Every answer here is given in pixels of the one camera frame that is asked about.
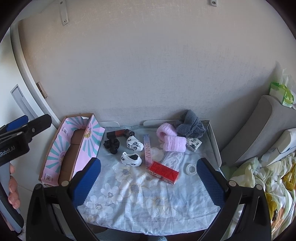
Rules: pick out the floral light blue cloth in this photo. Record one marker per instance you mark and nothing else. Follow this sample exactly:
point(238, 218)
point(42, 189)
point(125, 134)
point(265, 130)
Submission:
point(131, 199)

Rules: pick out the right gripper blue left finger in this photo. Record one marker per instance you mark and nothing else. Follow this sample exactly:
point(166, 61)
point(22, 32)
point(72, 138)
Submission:
point(83, 180)

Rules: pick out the grey fluffy sock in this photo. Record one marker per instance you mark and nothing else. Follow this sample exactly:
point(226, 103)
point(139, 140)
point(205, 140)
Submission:
point(189, 125)

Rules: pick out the black and red lens tube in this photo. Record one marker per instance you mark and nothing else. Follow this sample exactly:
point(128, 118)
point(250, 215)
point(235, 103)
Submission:
point(120, 133)

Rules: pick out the clear tape roll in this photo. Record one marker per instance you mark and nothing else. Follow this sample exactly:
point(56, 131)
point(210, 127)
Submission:
point(191, 169)

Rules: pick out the black hair scrunchie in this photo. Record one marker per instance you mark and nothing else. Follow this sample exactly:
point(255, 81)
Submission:
point(112, 144)

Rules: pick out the purple long cosmetic box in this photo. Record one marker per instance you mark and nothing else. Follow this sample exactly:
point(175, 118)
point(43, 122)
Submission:
point(147, 151)

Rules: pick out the floral yellow green bedsheet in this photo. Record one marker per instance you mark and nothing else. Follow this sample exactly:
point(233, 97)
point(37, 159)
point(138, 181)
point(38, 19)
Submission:
point(278, 182)

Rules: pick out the white floral patterned small box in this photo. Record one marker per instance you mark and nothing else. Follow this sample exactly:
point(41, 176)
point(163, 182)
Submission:
point(193, 144)

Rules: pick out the cardboard box with pink lining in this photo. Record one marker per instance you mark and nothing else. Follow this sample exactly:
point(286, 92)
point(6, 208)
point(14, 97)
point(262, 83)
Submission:
point(76, 141)

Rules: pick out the panda sock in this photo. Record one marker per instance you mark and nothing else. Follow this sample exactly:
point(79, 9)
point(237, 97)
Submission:
point(134, 144)
point(131, 159)

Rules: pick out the white door with grey handle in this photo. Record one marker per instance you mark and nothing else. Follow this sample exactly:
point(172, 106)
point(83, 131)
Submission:
point(13, 87)

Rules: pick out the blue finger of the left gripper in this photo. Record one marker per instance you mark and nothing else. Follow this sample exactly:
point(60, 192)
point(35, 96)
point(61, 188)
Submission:
point(17, 123)
point(36, 126)

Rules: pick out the green tissue pack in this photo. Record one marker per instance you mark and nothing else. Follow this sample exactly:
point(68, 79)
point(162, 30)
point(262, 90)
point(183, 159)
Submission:
point(282, 90)

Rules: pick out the white pillow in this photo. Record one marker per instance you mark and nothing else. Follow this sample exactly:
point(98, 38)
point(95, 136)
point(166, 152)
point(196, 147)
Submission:
point(281, 148)

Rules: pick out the person's left hand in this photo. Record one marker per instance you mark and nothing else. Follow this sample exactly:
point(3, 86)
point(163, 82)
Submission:
point(13, 196)

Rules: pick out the white round cotton pad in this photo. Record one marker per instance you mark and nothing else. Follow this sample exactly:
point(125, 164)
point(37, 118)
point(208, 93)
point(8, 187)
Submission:
point(157, 154)

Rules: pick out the white tray table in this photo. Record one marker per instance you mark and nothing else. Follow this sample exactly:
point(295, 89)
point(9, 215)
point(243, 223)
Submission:
point(151, 123)

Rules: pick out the red milk carton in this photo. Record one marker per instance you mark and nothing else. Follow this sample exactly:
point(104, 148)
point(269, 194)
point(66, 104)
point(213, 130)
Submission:
point(164, 173)

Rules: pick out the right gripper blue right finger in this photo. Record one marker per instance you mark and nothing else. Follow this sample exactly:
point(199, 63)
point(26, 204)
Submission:
point(213, 180)

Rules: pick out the grey pillow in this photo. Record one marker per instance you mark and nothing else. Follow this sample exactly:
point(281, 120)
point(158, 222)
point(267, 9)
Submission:
point(265, 125)

